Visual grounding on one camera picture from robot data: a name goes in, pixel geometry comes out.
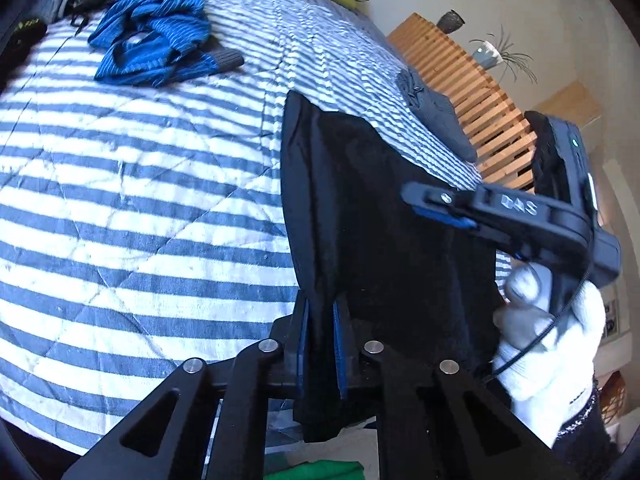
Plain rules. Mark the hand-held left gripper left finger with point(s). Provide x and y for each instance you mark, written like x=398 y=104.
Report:
x=301 y=345

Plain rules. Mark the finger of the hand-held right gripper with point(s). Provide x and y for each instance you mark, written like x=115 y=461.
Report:
x=435 y=197

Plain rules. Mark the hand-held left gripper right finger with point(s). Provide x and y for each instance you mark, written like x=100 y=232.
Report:
x=341 y=350

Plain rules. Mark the black pants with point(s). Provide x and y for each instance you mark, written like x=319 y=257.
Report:
x=390 y=260

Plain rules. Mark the dark blue garment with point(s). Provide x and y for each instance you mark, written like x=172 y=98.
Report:
x=440 y=115

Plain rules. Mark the person's right forearm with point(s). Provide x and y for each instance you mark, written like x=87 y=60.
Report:
x=585 y=440

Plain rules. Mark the blue striped pants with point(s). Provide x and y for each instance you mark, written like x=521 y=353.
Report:
x=150 y=20

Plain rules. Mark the person's right hand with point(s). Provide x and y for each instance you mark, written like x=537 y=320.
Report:
x=550 y=365

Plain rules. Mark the wooden slatted bench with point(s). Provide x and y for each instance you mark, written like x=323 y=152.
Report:
x=475 y=100

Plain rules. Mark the green cloth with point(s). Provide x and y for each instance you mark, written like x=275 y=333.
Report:
x=320 y=471

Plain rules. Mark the white pot with plant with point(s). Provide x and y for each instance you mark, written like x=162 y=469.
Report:
x=487 y=56

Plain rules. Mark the dark grey vase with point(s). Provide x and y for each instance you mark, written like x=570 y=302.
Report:
x=451 y=21

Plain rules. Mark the wicker basket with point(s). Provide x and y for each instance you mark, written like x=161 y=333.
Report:
x=612 y=397

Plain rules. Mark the blue white striped bedspread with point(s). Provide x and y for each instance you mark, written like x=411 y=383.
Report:
x=125 y=210

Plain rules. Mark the black yellow striped garment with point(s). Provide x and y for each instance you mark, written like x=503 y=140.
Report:
x=22 y=35

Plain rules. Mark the wall socket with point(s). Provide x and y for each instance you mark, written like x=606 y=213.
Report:
x=611 y=320

